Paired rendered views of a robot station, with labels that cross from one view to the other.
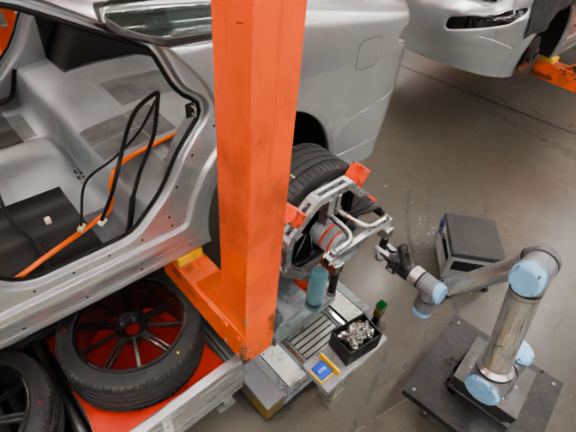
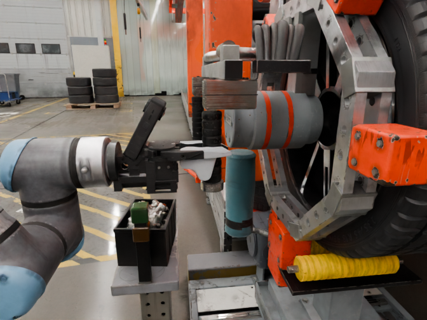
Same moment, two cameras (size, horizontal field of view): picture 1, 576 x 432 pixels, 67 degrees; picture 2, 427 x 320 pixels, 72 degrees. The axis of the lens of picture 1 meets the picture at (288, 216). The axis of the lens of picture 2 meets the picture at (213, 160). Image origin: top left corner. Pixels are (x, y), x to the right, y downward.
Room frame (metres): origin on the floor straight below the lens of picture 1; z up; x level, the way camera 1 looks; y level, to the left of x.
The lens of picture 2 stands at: (1.79, -0.87, 0.96)
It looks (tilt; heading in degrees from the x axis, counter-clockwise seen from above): 16 degrees down; 129
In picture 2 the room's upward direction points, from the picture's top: straight up
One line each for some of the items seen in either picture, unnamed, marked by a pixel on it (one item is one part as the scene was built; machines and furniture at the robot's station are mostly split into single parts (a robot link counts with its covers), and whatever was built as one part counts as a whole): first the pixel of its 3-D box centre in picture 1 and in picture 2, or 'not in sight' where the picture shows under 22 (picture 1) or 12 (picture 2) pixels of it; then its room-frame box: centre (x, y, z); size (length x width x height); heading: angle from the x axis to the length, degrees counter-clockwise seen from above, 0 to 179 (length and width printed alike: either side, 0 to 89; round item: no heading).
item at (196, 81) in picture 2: (332, 262); (208, 85); (1.23, -0.21, 0.93); 0.09 x 0.05 x 0.05; 46
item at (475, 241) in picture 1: (465, 251); not in sight; (2.14, -1.25, 0.17); 0.43 x 0.36 x 0.34; 176
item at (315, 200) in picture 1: (323, 231); (298, 119); (1.50, -0.18, 0.85); 0.54 x 0.07 x 0.54; 136
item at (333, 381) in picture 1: (345, 352); (151, 242); (1.11, -0.35, 0.44); 0.43 x 0.17 x 0.03; 136
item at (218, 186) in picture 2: (382, 247); (211, 148); (1.46, -0.46, 0.83); 0.04 x 0.04 x 0.16
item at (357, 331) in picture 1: (355, 338); (149, 227); (1.14, -0.38, 0.51); 0.20 x 0.14 x 0.13; 128
